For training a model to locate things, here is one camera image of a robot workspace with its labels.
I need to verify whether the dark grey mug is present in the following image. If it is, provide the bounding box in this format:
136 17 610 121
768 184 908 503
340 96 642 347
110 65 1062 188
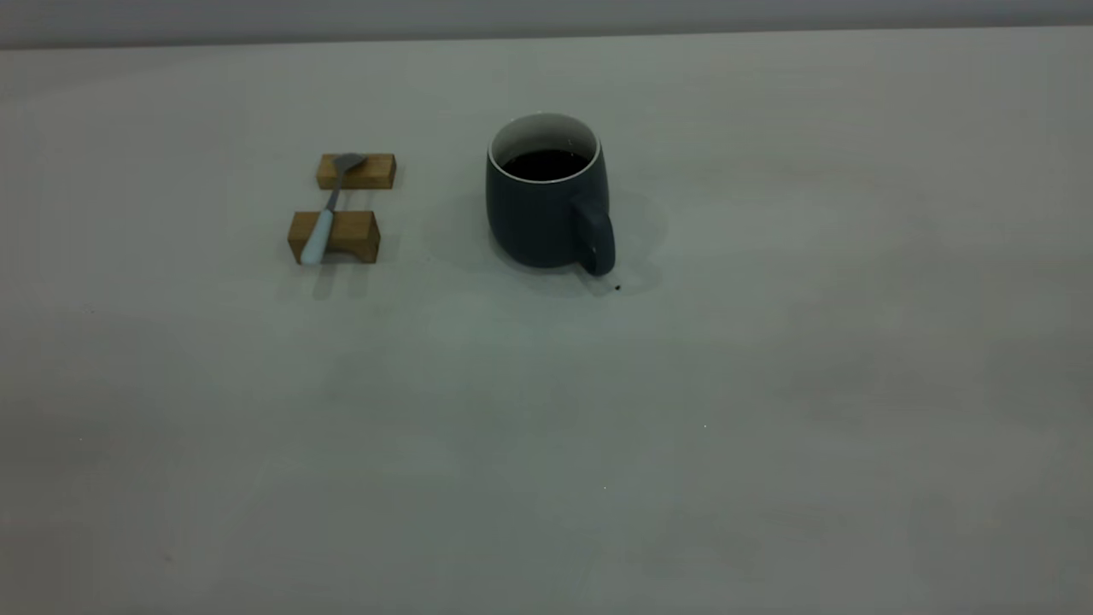
485 112 617 277

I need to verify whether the spoon with pale blue handle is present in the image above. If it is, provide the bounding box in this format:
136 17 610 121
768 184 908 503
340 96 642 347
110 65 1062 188
300 152 368 267

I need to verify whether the dark coffee liquid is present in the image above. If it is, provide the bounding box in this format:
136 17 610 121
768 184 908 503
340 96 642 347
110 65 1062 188
501 149 592 182

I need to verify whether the arched wooden block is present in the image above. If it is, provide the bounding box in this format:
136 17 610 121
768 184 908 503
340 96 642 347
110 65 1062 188
287 210 381 265

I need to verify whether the flat wooden block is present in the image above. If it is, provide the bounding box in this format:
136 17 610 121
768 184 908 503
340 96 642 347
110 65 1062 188
316 152 397 190

